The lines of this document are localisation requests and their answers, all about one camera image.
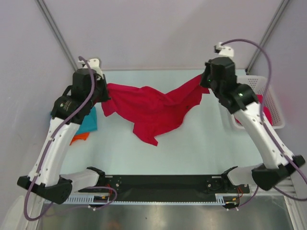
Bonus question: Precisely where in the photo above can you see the red t shirt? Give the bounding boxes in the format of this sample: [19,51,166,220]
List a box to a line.
[101,75,209,146]
[235,94,274,127]

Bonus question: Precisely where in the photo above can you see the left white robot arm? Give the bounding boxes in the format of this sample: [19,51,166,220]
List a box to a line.
[17,67,109,204]

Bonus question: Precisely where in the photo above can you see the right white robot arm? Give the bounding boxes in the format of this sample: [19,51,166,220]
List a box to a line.
[200,57,306,192]

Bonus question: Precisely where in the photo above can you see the teal folded t shirt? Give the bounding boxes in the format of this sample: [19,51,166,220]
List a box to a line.
[49,106,98,134]

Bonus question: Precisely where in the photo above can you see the orange folded t shirt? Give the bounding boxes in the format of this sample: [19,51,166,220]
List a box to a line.
[70,132,90,145]

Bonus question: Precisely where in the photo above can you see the red t shirt in basket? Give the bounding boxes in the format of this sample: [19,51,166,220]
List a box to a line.
[235,94,274,127]

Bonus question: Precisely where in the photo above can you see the white plastic basket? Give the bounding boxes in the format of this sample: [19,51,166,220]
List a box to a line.
[227,75,285,131]

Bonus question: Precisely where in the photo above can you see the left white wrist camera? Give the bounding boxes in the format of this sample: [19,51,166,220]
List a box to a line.
[78,58,103,76]

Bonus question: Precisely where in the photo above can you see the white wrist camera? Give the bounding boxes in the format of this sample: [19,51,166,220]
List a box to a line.
[78,58,103,76]
[214,42,234,58]

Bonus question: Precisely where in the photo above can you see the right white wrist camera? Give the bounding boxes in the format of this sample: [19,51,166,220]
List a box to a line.
[214,42,234,58]

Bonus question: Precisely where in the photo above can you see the white slotted cable duct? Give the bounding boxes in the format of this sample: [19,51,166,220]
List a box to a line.
[44,193,240,206]

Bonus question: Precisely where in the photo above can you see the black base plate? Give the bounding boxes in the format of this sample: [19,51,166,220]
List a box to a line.
[78,174,250,202]

